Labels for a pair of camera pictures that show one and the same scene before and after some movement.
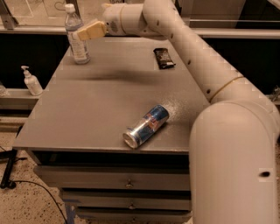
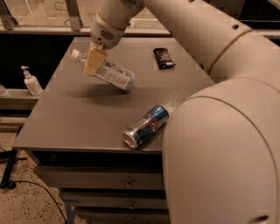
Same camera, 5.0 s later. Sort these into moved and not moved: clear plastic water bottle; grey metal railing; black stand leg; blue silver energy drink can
Moved: clear plastic water bottle
Not moved: blue silver energy drink can; grey metal railing; black stand leg
